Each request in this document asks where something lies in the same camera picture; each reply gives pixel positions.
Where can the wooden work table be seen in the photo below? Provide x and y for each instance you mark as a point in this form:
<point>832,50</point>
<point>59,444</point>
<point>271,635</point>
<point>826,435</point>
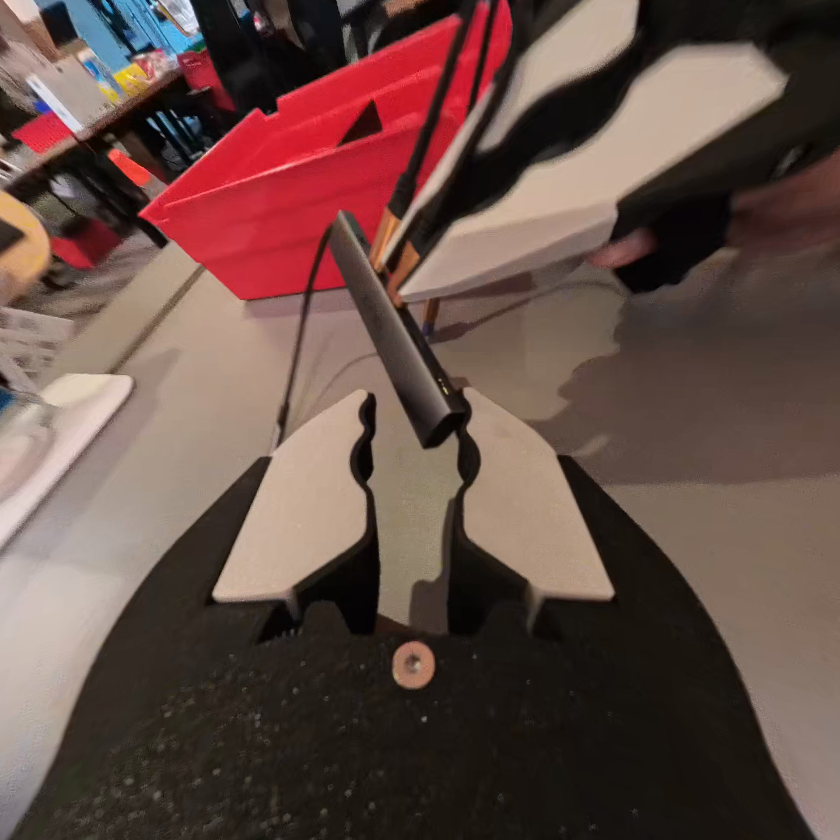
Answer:
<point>131,102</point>

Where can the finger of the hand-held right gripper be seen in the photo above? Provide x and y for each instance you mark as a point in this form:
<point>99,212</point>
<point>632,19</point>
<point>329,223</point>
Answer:
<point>689,105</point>
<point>571,46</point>

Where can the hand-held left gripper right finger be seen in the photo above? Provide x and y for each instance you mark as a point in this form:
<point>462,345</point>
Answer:
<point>531,518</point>

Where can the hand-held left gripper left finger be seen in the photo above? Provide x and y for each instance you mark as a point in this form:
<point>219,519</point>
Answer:
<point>302,525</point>

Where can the black bin divider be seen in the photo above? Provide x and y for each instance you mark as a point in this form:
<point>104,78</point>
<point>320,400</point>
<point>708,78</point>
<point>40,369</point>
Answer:
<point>364,128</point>

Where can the yellow plastic bin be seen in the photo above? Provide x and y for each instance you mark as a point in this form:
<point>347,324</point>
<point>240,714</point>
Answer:
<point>131,80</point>

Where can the orange traffic cone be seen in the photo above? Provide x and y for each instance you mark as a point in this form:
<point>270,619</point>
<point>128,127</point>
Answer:
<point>129,167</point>

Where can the printed paper sheet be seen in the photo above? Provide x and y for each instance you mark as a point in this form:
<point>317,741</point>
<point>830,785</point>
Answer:
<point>29,344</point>

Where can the red plastic bin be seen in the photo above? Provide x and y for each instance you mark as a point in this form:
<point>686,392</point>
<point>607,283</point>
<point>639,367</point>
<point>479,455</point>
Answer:
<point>85,244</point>
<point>262,216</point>
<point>43,131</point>

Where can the white cardboard box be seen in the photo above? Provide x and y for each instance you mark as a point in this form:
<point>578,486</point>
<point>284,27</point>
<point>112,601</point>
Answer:
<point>69,92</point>

